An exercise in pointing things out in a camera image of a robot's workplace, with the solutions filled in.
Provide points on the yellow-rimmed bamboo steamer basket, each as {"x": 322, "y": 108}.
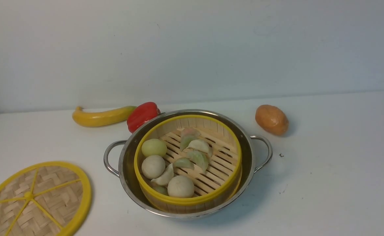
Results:
{"x": 221, "y": 180}

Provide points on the yellow-rimmed bamboo steamer lid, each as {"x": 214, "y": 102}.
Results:
{"x": 45, "y": 199}

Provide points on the stainless steel pot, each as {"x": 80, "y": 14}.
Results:
{"x": 119, "y": 160}

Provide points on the pink dumpling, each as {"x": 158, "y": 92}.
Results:
{"x": 188, "y": 131}

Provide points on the pale green dumpling top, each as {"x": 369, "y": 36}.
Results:
{"x": 185, "y": 141}

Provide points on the white dumpling right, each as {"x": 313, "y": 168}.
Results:
{"x": 201, "y": 145}

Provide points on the large green dumpling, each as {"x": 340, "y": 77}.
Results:
{"x": 199, "y": 158}

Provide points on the small green dumpling centre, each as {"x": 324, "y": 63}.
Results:
{"x": 183, "y": 162}

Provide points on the red bell pepper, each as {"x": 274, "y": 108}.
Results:
{"x": 142, "y": 114}

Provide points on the yellow-green round bun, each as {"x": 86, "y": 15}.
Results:
{"x": 154, "y": 147}

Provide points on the white bun upper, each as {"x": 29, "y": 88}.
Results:
{"x": 153, "y": 166}

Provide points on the white bun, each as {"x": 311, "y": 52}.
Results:
{"x": 181, "y": 187}
{"x": 153, "y": 166}

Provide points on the white dumpling beside buns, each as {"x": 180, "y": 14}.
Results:
{"x": 166, "y": 176}

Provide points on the white bun lower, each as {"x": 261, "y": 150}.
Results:
{"x": 181, "y": 187}

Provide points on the brown potato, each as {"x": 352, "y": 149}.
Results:
{"x": 272, "y": 119}

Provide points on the yellow banana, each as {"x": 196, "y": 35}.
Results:
{"x": 101, "y": 119}

